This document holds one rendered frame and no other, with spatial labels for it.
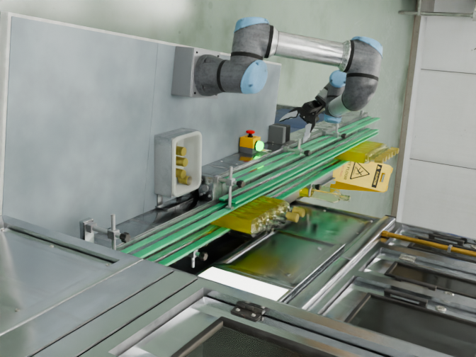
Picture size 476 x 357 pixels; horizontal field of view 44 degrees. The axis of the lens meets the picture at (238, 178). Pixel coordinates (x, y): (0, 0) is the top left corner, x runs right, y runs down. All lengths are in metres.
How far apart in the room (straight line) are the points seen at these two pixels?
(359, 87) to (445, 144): 6.00
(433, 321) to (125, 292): 1.14
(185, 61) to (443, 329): 1.25
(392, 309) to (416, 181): 6.27
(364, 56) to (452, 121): 5.93
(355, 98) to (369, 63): 0.13
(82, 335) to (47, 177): 0.77
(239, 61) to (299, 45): 0.22
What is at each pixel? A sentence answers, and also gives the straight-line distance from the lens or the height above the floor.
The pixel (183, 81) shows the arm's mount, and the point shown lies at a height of 0.80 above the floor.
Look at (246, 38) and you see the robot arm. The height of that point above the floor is 1.01.
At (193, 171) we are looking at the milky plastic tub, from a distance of 2.24.
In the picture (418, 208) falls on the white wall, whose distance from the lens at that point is 8.37.
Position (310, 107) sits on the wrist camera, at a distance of 2.55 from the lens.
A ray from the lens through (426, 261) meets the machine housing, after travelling 2.47.
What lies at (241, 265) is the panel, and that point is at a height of 1.07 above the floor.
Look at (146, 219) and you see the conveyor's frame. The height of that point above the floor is 0.81.
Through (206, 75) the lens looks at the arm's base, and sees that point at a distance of 2.09.
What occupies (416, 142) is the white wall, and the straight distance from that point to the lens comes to 8.17.
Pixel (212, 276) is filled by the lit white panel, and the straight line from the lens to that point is 2.08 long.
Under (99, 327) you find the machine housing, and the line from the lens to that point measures 1.12.
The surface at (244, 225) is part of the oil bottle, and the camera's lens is 2.19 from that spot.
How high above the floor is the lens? 2.05
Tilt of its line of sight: 29 degrees down
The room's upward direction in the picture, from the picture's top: 102 degrees clockwise
